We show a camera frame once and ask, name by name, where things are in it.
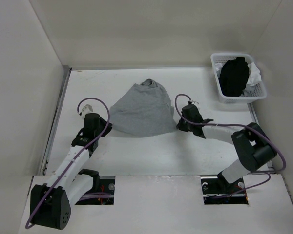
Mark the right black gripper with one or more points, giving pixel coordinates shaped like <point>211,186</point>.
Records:
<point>180,126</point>

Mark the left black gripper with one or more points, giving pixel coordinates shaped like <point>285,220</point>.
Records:
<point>104,123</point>

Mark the grey tank top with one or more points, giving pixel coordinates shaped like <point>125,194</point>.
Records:
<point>145,110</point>

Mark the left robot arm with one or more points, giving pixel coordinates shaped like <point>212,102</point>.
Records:
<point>51,202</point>

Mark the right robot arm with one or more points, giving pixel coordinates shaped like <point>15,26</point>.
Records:
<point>250,142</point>

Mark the black tank top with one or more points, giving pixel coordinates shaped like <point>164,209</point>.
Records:
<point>234,77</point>

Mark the white tank top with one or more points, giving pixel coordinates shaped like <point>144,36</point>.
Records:
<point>254,78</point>

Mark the white plastic basket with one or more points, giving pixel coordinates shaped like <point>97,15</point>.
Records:
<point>260,89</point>

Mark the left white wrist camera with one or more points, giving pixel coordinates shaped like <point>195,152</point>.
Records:
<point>87,109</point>

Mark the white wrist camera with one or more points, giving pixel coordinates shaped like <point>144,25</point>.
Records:
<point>195,103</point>
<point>87,109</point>

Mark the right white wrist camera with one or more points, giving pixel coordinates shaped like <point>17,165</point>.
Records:
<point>195,103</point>

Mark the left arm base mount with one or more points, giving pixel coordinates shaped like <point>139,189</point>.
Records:
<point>102,191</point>

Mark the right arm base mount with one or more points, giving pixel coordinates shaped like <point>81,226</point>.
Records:
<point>214,194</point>

